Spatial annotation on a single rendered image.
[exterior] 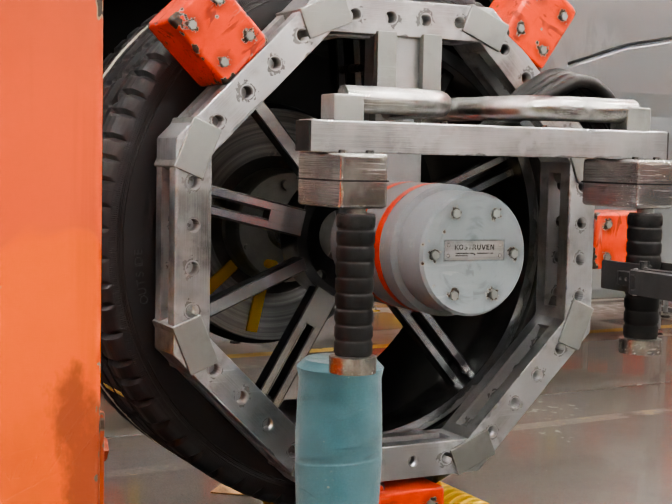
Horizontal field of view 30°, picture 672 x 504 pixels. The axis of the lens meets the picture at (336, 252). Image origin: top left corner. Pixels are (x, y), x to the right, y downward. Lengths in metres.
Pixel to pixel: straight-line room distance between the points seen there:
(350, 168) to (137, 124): 0.32
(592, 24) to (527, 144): 0.64
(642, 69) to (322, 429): 0.90
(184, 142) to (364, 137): 0.22
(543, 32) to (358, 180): 0.46
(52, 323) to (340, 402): 0.37
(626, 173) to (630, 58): 0.62
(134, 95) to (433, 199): 0.34
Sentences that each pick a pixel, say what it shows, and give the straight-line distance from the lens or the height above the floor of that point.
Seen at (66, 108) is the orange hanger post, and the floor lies 0.98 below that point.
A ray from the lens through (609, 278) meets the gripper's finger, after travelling 1.35.
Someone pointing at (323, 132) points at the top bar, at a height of 0.97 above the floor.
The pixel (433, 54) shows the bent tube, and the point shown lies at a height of 1.06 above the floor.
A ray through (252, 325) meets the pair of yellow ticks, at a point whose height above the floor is 0.71.
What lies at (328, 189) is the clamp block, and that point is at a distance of 1.14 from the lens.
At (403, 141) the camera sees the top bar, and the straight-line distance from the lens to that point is 1.18.
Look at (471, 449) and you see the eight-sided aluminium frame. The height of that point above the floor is 0.61.
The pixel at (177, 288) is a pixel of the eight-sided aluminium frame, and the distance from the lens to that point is 1.30.
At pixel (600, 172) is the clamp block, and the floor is 0.94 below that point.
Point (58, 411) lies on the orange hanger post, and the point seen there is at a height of 0.75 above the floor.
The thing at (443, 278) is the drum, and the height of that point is 0.83.
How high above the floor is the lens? 0.95
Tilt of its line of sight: 4 degrees down
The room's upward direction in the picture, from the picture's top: 1 degrees clockwise
